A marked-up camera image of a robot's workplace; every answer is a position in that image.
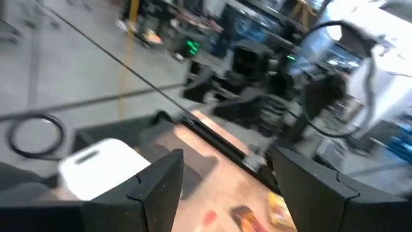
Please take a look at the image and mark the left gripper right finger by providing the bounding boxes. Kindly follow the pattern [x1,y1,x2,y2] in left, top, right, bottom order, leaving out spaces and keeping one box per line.
[272,146,412,232]

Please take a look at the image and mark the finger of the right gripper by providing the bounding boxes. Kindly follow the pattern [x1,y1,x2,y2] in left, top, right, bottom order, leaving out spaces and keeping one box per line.
[188,61,215,85]
[182,86,212,104]

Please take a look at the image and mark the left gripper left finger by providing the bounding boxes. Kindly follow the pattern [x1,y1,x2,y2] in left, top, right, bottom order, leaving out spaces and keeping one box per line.
[82,148,185,232]

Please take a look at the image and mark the yellow ramen packet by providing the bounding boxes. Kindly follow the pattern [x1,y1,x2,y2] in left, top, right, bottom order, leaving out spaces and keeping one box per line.
[266,191,299,232]

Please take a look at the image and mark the small orange brown snack packet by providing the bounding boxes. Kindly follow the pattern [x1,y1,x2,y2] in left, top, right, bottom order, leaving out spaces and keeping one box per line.
[229,204,268,232]

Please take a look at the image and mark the white plastic bin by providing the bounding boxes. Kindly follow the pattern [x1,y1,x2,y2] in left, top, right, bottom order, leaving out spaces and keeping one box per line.
[57,137,152,201]

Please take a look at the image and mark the person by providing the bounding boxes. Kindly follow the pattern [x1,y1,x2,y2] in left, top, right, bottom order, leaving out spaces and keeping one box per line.
[114,0,164,44]

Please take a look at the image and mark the silver spoon orange handle tip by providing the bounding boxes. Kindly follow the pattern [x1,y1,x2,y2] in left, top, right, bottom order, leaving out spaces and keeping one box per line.
[202,209,218,226]

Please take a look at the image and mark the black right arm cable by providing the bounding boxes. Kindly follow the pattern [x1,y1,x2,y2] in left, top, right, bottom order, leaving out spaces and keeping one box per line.
[299,19,377,139]

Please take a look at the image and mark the coiled black floor cable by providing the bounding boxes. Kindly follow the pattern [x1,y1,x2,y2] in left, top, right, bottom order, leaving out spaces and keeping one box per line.
[6,114,67,159]

